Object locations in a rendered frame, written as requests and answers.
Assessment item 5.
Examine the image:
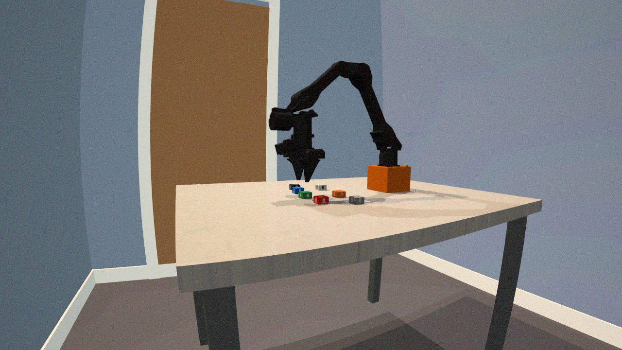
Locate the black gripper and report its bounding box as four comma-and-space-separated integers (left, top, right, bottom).
283, 131, 325, 182

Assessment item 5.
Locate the green block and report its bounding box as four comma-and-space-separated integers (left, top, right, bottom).
298, 191, 312, 199

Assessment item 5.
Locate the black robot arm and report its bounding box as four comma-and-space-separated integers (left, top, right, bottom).
268, 61, 402, 167

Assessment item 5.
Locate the red digit block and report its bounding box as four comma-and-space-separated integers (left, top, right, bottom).
313, 195, 329, 205

